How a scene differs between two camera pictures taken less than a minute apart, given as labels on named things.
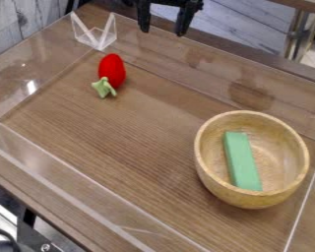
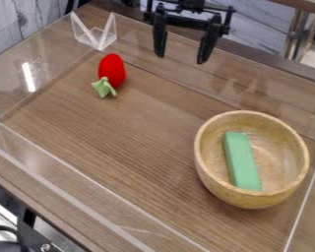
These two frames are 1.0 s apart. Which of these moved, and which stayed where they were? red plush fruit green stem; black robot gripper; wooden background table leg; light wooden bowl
Moved: black robot gripper
Stayed: wooden background table leg; light wooden bowl; red plush fruit green stem
